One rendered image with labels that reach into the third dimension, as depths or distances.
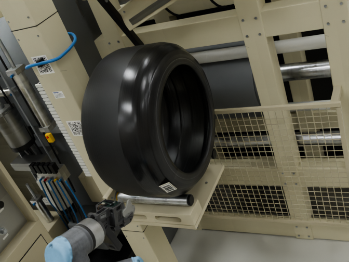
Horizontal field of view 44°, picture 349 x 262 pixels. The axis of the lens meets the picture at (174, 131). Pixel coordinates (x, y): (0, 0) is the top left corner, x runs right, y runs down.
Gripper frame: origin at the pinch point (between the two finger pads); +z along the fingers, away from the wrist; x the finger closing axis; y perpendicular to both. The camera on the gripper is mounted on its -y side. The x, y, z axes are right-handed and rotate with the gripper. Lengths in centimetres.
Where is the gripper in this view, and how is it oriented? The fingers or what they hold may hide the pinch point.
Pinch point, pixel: (131, 209)
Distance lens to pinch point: 152.0
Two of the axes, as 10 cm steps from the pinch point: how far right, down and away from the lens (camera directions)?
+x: -8.7, -0.6, 4.8
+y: -0.8, -9.6, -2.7
